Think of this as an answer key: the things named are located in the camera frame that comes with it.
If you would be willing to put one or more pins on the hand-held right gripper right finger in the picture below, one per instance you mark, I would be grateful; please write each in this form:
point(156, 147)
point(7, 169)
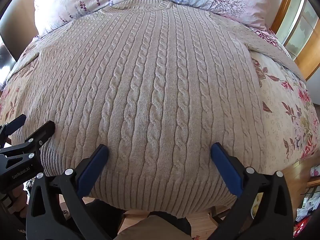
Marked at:
point(226, 170)

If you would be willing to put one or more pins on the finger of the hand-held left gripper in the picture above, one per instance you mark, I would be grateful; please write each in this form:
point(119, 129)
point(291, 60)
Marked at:
point(41, 133)
point(13, 126)

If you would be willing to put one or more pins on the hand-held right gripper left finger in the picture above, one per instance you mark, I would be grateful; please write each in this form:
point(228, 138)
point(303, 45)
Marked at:
point(92, 171)

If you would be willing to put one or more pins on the floral bed sheet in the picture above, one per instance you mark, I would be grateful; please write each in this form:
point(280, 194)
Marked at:
point(282, 110)

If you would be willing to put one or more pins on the person's leg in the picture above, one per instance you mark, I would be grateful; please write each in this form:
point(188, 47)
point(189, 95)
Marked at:
point(152, 227)

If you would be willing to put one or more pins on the cluttered shelf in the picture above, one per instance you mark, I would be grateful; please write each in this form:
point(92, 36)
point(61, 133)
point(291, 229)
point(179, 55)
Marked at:
point(310, 197)

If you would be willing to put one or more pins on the dark bedside furniture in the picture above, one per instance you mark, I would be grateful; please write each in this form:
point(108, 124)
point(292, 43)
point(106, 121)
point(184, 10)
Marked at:
point(18, 35)

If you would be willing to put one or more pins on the pink floral pillow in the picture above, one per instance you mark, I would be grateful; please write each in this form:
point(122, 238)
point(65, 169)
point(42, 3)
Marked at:
point(75, 5)

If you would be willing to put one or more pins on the pink tree print pillow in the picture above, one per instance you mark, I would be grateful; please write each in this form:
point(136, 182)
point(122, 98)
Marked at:
point(212, 0)

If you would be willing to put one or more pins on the wooden headboard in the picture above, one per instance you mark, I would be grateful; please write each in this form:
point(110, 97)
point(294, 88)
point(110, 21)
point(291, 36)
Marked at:
point(283, 5)

